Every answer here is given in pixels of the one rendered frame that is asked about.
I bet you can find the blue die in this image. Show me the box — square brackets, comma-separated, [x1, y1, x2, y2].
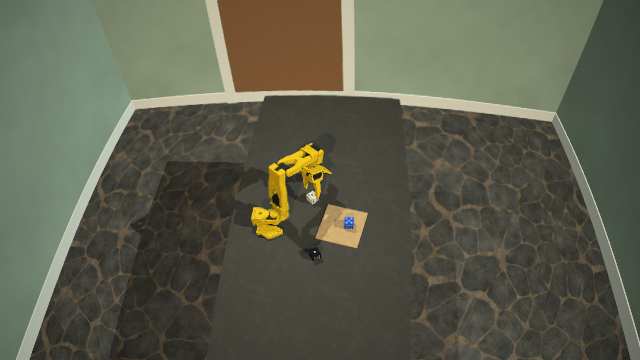
[344, 217, 354, 229]

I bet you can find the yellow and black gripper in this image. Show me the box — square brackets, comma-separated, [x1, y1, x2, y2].
[301, 165, 332, 198]

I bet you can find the tan square mat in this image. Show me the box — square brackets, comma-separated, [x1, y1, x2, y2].
[315, 204, 368, 249]

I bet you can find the black die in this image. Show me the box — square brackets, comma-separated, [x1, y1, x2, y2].
[309, 247, 321, 261]

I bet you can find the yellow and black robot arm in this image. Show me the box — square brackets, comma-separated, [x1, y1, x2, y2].
[253, 143, 324, 239]

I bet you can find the white die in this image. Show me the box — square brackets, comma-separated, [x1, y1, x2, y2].
[306, 191, 318, 205]

